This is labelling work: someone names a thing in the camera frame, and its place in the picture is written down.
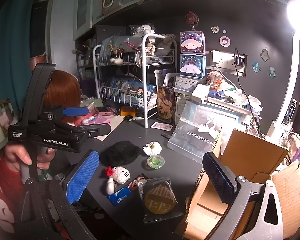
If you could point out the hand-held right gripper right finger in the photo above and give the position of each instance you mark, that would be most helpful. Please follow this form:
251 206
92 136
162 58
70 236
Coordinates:
218 180

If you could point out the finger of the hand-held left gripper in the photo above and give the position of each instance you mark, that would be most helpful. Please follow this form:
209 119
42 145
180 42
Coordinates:
90 130
75 111

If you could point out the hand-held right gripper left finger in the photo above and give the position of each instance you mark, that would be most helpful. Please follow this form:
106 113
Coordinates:
82 177

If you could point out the white crochet cat plush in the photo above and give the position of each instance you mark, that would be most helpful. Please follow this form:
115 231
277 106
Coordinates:
120 175

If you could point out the black fuzzy pouch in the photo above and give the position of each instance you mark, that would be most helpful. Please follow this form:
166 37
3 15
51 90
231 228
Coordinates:
121 152

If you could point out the cardboard box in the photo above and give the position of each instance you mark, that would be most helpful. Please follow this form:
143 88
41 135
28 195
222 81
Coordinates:
252 150

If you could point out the brown snack packet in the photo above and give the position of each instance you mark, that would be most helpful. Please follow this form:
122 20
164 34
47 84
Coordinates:
137 183

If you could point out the white artificial flower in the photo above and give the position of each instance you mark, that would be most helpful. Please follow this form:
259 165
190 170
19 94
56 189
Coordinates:
152 148

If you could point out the clear jelly cup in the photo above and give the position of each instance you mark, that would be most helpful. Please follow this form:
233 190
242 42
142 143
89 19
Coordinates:
155 162

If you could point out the person's left hand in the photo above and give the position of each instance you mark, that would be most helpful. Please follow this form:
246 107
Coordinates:
15 155

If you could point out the reddish brown hair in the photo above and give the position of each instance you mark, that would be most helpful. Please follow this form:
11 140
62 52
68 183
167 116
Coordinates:
62 92

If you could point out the black round case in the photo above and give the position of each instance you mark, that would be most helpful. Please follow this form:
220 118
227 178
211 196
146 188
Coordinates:
128 118

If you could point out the blue packet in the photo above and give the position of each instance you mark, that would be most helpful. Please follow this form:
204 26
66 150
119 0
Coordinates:
118 196

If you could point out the orange small box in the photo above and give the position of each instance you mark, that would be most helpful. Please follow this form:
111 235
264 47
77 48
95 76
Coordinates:
127 110

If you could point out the clear bow print bag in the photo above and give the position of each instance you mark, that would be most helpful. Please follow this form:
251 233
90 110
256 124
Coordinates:
192 135

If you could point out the row of character cards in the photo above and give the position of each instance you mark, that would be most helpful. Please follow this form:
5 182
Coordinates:
130 90

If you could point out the gold round badge in bag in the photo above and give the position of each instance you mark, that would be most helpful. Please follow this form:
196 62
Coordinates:
160 200

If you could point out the pink sachet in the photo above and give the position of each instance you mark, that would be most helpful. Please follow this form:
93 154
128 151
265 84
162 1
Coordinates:
162 126

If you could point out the red printed clothing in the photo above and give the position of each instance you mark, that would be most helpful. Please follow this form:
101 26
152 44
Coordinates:
2 197

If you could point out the glass jar of snacks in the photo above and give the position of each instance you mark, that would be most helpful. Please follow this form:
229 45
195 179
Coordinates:
165 102

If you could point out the blue round figurines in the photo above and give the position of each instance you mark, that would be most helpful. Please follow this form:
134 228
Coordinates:
216 94

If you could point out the white storage box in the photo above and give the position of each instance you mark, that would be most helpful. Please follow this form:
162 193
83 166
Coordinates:
200 91

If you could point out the small figurine display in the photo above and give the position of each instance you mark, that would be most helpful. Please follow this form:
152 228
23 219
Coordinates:
215 80

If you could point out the white labelled box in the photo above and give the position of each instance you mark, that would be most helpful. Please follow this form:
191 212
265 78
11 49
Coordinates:
185 83

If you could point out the white glass door cabinet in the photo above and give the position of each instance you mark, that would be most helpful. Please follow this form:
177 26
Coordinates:
82 7

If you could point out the blue character box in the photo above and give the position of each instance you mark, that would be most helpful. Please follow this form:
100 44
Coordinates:
192 66

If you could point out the teal character sticker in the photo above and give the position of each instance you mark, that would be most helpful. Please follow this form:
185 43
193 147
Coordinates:
255 66

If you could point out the pale character sticker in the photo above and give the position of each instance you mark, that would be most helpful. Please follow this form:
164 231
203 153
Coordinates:
272 71

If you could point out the green character sticker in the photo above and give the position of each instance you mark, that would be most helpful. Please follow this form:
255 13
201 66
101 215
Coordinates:
265 54

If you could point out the pink character box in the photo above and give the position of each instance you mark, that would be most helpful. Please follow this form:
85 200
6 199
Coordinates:
192 42

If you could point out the round purple character badge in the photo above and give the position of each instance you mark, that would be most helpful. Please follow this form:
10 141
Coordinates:
225 41

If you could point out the white desk lamp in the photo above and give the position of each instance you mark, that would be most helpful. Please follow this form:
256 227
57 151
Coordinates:
293 62

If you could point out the red character spring ornament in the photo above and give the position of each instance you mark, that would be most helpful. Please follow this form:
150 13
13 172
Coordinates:
192 18

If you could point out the wall socket panel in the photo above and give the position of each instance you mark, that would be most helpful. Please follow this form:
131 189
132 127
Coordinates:
221 55

